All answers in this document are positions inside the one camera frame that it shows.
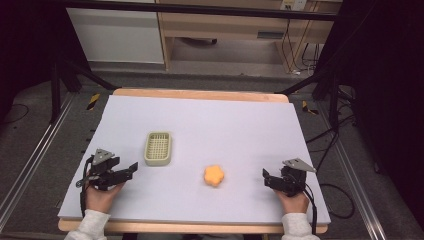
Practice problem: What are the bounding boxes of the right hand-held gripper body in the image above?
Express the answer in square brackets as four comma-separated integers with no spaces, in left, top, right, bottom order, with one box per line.
[279,157,318,198]

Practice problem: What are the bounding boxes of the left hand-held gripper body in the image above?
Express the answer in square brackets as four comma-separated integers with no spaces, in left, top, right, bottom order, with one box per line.
[75,148,122,192]

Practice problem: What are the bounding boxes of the person's right hand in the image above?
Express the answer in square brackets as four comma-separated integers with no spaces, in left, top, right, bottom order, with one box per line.
[274,189,311,215]

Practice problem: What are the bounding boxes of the person's left hand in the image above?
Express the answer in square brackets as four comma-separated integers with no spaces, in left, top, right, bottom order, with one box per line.
[84,181,126,214]

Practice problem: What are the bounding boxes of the beige plastic basket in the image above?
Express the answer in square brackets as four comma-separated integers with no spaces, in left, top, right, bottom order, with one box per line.
[143,130,174,167]

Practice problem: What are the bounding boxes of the orange flower-shaped sponge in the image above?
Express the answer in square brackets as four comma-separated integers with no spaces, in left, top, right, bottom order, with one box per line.
[203,164,226,188]

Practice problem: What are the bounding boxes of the yellow black floor tape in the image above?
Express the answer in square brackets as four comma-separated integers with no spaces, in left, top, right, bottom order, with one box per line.
[301,99,320,117]
[86,92,102,112]

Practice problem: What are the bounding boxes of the white table mat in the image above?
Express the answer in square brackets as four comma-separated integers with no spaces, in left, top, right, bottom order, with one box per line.
[57,94,332,225]

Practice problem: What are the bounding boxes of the black metal stand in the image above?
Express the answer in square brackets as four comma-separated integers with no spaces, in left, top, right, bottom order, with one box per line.
[274,56,356,132]
[49,49,120,125]

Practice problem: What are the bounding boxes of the wooden table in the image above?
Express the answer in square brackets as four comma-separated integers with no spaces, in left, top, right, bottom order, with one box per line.
[57,87,330,235]

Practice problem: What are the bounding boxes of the white cabinet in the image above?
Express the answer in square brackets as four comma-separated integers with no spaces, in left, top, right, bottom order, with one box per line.
[65,0,166,65]

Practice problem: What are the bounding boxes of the wooden desk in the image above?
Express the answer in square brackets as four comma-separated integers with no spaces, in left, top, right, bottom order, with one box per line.
[155,0,343,73]

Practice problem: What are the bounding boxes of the white power strip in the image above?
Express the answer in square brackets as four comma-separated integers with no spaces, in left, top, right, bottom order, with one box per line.
[280,0,307,12]

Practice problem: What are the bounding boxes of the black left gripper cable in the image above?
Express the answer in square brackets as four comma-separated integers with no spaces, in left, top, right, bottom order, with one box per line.
[78,155,95,218]

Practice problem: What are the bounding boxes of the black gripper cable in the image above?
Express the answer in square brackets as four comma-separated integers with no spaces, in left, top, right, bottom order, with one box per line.
[78,155,95,218]
[301,185,318,235]

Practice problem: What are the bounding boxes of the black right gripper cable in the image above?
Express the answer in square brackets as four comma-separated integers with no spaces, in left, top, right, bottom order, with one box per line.
[301,185,318,235]

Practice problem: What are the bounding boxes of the black floor cable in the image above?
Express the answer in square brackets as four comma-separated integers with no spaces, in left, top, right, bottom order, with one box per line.
[305,113,358,220]

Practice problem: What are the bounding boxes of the metal floor rail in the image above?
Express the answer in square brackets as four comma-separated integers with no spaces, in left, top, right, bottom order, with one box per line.
[0,93,76,233]
[316,99,384,240]

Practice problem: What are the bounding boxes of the black cables under desk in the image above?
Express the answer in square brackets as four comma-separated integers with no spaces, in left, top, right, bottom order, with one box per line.
[280,18,322,76]

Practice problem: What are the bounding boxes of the black metal frame bar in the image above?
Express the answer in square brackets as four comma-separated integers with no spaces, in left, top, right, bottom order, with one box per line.
[61,0,338,22]

